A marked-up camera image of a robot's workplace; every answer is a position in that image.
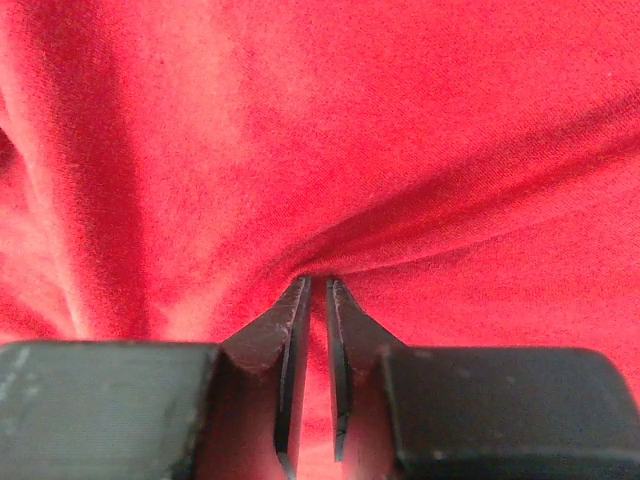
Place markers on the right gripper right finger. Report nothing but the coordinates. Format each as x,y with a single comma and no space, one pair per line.
413,412

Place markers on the red t-shirt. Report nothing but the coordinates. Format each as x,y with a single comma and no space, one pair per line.
470,169

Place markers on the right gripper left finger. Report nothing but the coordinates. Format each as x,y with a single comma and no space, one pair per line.
135,410

